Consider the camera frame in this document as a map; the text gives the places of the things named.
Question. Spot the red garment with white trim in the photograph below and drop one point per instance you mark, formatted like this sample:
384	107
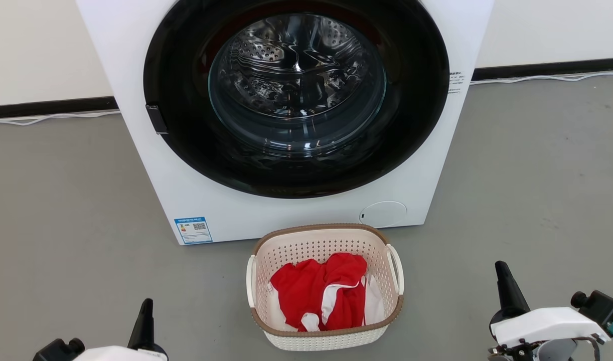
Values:
301	288

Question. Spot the black baseboard strip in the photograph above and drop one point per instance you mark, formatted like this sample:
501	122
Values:
547	68
50	107

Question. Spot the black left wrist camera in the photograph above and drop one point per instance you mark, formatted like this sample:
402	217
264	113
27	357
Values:
55	351

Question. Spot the white front-load washing machine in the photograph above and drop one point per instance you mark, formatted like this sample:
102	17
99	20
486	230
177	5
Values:
286	215

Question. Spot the small printed text label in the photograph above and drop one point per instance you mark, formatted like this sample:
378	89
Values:
456	82

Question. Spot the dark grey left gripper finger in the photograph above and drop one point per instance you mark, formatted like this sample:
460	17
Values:
143	328

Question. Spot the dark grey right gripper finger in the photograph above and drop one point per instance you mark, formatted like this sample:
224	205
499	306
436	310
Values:
509	293

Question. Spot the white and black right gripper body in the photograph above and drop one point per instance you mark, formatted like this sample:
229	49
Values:
547	326

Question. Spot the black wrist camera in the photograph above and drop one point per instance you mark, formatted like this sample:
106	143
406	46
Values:
602	307
55	351

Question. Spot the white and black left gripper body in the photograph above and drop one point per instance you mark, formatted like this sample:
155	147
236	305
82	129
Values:
121	354

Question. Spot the blue energy label sticker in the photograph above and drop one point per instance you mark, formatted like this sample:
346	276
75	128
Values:
193	230

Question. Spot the cream plastic laundry basket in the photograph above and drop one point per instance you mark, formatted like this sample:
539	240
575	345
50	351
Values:
319	243

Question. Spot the black round washer door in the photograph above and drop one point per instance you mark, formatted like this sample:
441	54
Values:
186	135

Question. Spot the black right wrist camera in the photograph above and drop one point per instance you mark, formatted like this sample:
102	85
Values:
602	307

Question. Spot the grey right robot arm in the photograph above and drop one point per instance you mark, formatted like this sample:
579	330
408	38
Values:
557	352

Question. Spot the round white filter cover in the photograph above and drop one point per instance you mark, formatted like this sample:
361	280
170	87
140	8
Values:
383	214

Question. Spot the black washer door latch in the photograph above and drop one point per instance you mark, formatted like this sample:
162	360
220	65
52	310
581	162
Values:
156	119

